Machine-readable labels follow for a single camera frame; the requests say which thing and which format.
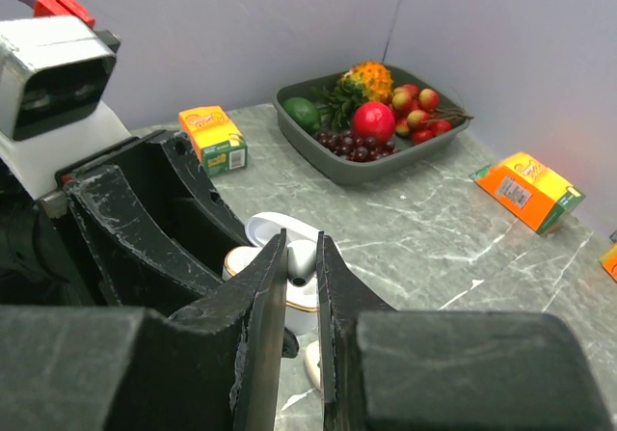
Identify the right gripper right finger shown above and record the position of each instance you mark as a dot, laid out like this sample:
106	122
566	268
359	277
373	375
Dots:
389	369

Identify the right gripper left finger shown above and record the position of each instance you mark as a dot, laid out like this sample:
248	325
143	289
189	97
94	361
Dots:
213	365

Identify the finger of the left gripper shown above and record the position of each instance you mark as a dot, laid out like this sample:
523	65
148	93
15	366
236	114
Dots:
198	217

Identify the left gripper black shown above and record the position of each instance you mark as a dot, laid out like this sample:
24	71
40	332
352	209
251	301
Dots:
46	261

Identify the white earbud charging case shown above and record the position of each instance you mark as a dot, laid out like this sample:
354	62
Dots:
301	302

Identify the white earbud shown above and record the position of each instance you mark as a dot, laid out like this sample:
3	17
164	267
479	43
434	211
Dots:
301	262

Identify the pink earbud charging case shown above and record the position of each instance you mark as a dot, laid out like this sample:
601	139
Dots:
312	360

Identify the orange juice box front left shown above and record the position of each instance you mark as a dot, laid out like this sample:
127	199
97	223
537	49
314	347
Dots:
215	138

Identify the orange juice box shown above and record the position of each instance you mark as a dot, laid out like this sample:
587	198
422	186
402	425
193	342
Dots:
215	138
609	259
537	195

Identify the green toy avocado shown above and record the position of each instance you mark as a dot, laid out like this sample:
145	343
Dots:
304	113

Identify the dark purple grape bunch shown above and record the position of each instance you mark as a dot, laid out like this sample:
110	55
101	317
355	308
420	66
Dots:
354	148

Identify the dark grey fruit tray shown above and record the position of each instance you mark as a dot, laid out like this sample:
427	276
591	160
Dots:
342	171

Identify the red toy apple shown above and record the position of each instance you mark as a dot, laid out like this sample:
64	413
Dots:
374	119

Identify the orange toy pineapple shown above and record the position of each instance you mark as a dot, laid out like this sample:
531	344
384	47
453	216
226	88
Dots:
366	81

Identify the orange juice box back left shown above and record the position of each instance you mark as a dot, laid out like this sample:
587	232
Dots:
537	195

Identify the orange juice box back middle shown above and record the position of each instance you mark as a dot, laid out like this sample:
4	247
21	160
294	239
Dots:
609	259

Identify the red lychee bunch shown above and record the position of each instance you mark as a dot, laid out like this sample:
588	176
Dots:
420	115

